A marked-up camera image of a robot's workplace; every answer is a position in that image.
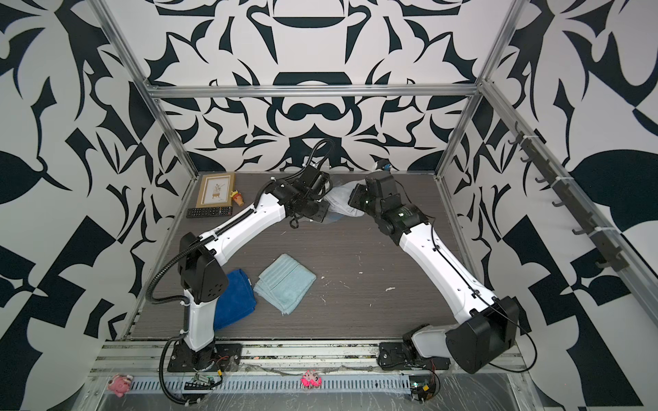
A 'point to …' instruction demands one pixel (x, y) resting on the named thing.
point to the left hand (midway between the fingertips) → (319, 205)
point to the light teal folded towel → (284, 283)
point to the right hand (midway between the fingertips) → (352, 187)
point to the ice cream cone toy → (237, 197)
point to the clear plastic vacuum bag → (331, 217)
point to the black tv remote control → (209, 211)
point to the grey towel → (337, 198)
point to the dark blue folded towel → (238, 300)
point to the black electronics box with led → (421, 387)
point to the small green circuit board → (211, 379)
